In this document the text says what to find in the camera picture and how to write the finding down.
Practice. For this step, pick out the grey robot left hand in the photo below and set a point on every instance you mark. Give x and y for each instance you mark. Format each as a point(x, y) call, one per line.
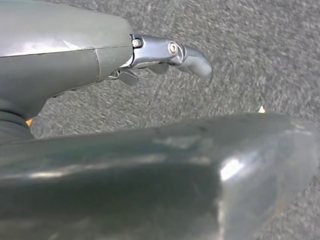
point(62, 49)

